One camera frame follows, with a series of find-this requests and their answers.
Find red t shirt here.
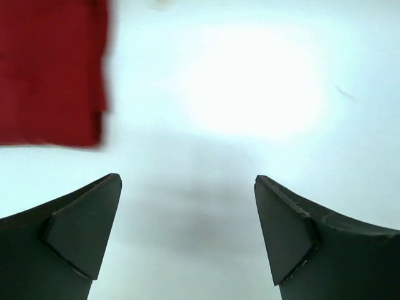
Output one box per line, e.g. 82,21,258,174
1,0,109,148

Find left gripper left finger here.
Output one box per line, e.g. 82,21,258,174
1,173,122,300

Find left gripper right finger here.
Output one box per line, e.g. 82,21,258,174
254,176,399,300

